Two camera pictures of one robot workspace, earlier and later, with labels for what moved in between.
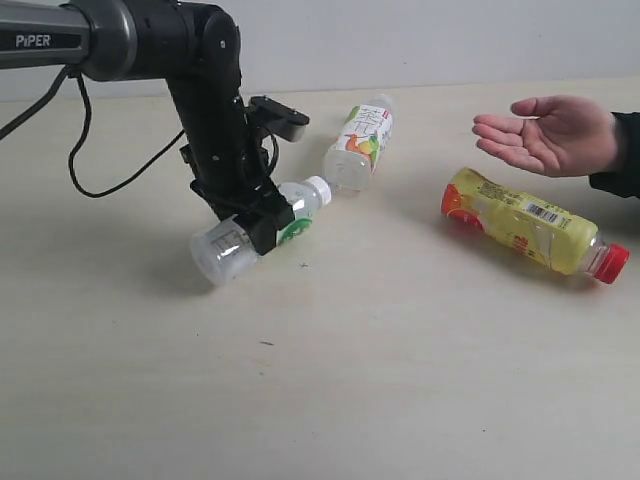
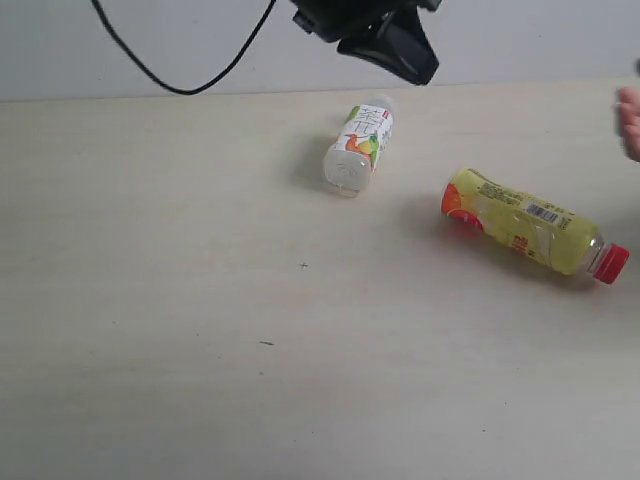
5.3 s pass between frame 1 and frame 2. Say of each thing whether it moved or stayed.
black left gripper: moved
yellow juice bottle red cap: stayed
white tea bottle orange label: stayed
